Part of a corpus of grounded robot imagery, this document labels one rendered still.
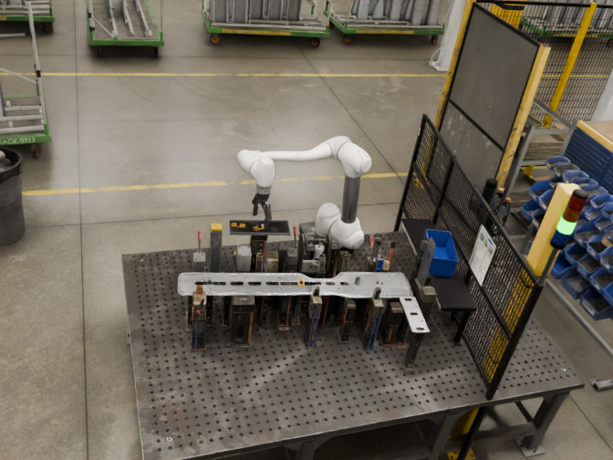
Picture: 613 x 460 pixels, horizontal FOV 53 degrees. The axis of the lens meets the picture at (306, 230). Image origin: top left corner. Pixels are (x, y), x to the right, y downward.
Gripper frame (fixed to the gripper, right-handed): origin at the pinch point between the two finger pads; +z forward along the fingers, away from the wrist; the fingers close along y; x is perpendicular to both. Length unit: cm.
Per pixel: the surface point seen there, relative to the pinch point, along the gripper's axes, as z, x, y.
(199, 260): 15.8, -41.1, 2.7
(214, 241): 14.5, -25.6, -8.8
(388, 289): 22, 51, 67
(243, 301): 19, -33, 41
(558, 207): -69, 80, 130
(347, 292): 22, 27, 58
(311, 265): 25.3, 24.7, 24.6
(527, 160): 27, 285, -19
